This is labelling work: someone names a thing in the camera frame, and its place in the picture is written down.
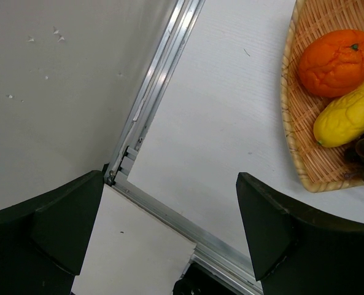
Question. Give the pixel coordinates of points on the fake orange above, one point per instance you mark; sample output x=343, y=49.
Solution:
x=333, y=65

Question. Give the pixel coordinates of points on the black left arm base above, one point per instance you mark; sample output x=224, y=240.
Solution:
x=199, y=279

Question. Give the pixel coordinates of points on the aluminium frame rail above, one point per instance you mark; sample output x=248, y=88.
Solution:
x=178, y=28
x=220, y=259

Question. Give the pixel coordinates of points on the front aluminium frame rail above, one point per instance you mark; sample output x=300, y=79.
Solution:
x=220, y=259

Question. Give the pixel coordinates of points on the yellow fake lemon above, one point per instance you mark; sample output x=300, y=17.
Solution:
x=342, y=121

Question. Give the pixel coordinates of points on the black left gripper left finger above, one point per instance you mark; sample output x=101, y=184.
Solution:
x=44, y=240

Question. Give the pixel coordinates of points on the left aluminium frame rail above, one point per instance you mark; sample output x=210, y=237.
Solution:
x=178, y=28

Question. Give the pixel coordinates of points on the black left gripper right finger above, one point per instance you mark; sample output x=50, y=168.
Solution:
x=296, y=248

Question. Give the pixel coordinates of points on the woven bamboo fruit basket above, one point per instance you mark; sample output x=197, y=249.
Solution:
x=319, y=169

